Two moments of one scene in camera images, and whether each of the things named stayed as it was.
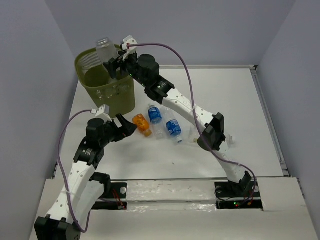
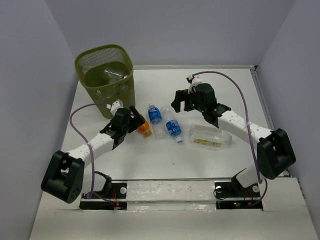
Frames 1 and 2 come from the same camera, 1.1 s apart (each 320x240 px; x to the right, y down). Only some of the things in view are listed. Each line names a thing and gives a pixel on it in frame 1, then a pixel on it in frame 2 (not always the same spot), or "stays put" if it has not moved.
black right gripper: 113,64 -> 181,95
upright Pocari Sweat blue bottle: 155,117 stays put
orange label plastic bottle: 142,124 stays put
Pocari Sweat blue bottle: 173,125 stays put
